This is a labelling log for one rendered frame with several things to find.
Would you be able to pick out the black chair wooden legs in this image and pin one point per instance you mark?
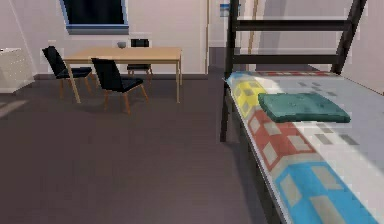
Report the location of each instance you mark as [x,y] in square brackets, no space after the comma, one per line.
[60,66]
[113,80]
[139,56]

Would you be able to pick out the light wooden table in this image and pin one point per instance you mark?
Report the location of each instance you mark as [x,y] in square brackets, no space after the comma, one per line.
[133,55]

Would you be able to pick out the small grey bowl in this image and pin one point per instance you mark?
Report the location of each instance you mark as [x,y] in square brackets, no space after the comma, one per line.
[121,44]

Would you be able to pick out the teal green pillow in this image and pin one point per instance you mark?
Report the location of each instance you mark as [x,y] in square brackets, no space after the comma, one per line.
[301,107]

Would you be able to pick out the white chest of drawers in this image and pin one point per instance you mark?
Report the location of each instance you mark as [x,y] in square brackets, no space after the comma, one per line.
[15,68]

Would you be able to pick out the blue framed wall picture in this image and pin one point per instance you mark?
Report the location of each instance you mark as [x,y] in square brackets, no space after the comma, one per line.
[224,9]

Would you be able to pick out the black frame bed patterned cover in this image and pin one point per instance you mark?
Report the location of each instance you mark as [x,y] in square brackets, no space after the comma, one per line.
[300,160]

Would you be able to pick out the dark window blue frame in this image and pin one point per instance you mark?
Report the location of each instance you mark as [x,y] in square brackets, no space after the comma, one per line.
[95,13]

